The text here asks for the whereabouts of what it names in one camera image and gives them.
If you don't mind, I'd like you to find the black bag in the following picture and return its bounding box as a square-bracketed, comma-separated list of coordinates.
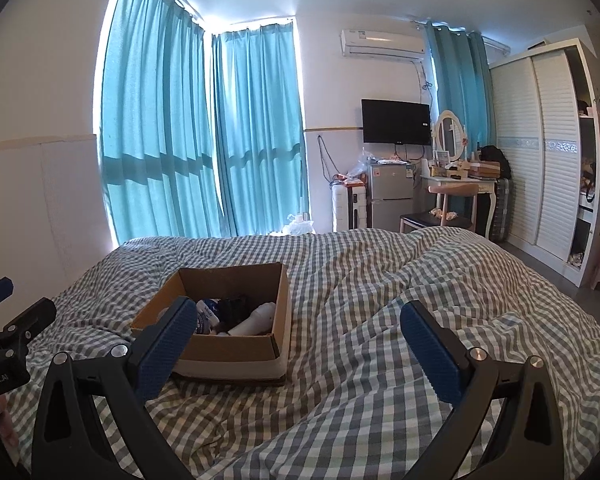
[479, 144, 511, 179]

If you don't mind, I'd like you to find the silver fridge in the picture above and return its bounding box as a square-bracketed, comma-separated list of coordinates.
[368, 162, 415, 231]

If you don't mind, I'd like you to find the wide teal curtain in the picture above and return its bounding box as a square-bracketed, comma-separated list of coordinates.
[95, 0, 226, 246]

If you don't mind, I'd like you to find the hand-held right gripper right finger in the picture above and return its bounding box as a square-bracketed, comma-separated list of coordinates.
[400, 300, 569, 480]

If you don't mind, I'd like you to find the white slatted wardrobe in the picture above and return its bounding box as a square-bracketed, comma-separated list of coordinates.
[487, 37, 600, 289]

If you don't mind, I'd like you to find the brown cardboard box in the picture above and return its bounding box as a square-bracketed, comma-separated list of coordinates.
[130, 262, 291, 381]

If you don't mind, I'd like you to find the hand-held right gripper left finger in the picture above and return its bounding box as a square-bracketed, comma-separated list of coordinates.
[30, 296, 198, 480]

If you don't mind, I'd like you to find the white dressing table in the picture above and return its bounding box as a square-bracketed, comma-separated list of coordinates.
[419, 162, 499, 241]

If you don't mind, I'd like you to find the black pouch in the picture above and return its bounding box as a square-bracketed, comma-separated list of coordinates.
[215, 295, 254, 331]

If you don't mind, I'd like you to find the white air conditioner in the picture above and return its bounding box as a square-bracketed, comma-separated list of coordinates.
[339, 28, 426, 63]

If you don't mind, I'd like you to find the clear water bottle blue label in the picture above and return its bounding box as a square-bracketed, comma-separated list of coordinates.
[194, 298, 224, 335]

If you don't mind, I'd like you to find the white plastic bottle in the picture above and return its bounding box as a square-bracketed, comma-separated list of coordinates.
[227, 302, 277, 337]

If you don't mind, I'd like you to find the white suitcase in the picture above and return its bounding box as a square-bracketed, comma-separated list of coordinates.
[331, 182, 370, 234]

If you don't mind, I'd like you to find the white plastic bag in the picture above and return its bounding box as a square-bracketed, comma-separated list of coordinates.
[279, 212, 316, 236]

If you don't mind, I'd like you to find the clear plastic bag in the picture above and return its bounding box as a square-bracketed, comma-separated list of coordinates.
[347, 147, 379, 181]

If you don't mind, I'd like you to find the black wall television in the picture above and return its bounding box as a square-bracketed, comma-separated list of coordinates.
[361, 98, 431, 145]

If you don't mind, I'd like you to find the oval white mirror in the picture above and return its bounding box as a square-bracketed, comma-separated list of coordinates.
[431, 109, 467, 164]

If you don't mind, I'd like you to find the dark suitcase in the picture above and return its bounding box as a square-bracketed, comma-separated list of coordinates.
[489, 177, 514, 241]

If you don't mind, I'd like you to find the wall cable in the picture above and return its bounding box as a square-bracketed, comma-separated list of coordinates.
[317, 134, 339, 181]

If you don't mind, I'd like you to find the grey checked blanket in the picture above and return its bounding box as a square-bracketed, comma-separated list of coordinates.
[5, 226, 600, 480]

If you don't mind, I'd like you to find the pink cloth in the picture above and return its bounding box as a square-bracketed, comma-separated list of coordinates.
[0, 393, 20, 449]

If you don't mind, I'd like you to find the narrow teal curtain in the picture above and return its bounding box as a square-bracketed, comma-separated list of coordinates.
[423, 20, 496, 154]

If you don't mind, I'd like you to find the wooden chair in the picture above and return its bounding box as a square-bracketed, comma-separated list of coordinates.
[398, 183, 481, 234]

